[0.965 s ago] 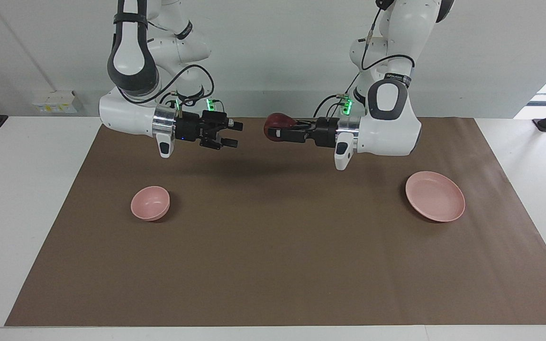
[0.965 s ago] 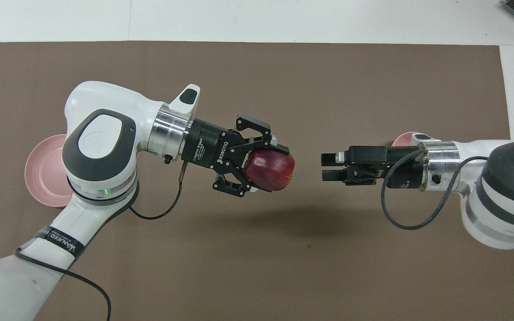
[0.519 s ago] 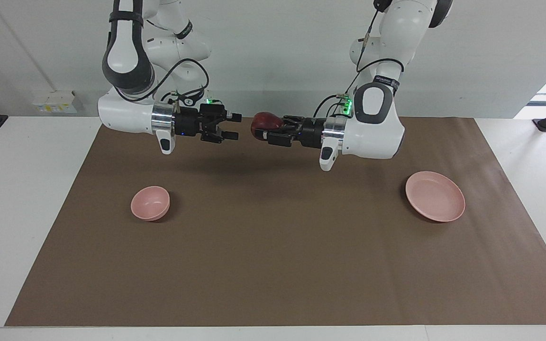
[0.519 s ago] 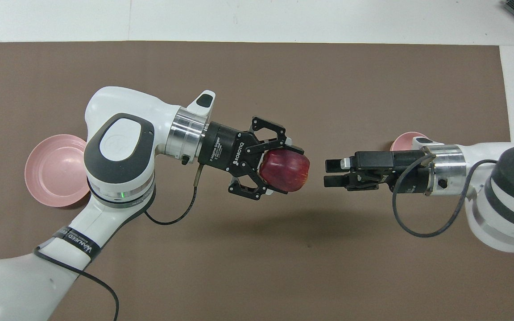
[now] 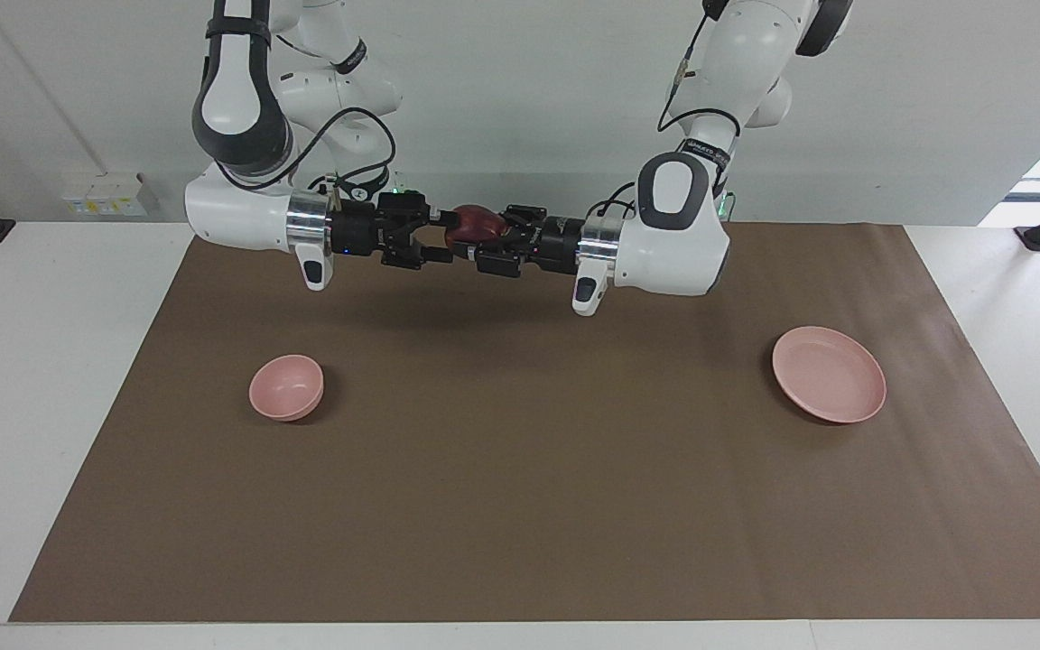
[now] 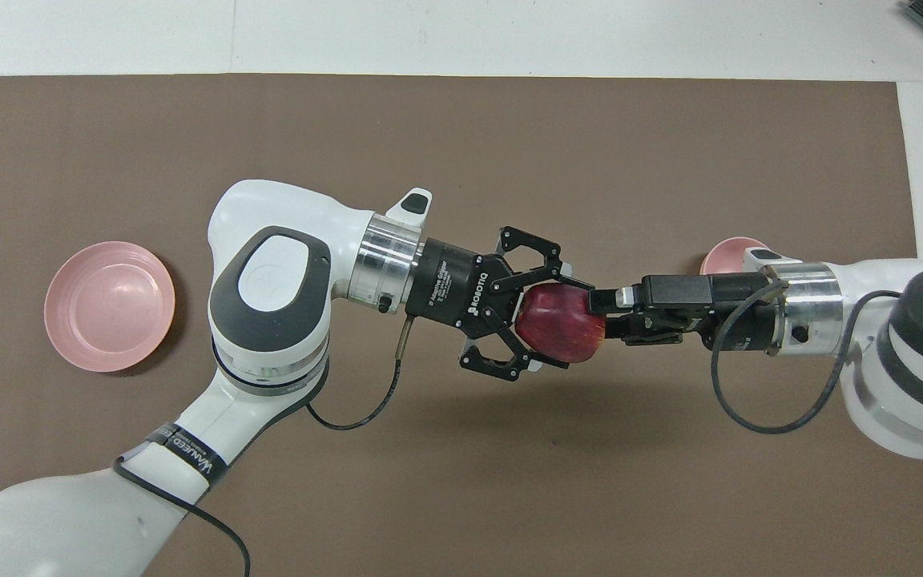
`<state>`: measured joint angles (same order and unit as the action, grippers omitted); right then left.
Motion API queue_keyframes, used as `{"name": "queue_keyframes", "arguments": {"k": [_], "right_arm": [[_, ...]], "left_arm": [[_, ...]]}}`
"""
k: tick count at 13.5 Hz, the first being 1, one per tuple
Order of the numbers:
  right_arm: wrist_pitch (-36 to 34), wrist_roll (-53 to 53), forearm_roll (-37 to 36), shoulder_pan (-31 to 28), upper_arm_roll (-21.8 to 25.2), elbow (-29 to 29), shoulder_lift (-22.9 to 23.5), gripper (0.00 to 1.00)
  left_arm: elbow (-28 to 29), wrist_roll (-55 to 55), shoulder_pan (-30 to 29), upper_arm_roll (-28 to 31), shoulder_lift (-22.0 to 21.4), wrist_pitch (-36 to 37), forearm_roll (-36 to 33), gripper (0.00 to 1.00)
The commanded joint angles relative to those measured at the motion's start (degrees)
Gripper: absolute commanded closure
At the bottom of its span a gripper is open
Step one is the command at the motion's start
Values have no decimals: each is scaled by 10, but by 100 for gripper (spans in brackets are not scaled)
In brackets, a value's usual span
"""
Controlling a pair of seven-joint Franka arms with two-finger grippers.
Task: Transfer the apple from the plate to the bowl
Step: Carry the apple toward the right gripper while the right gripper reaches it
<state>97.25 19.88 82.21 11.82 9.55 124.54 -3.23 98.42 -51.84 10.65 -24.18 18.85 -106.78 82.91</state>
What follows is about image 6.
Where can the brown table mat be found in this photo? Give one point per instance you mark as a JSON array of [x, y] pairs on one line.
[[509, 128]]

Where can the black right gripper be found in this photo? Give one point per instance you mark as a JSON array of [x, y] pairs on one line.
[[686, 292]]

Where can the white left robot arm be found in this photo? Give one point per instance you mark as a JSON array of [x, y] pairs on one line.
[[269, 280]]

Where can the pink plate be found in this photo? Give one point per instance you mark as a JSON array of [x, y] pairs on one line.
[[109, 308]]

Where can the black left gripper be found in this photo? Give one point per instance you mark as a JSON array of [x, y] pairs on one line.
[[461, 284]]

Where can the red apple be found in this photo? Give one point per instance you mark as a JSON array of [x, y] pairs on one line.
[[562, 324]]

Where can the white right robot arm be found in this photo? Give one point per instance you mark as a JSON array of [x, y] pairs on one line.
[[918, 353]]

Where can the pink bowl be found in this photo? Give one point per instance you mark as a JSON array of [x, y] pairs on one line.
[[730, 255]]

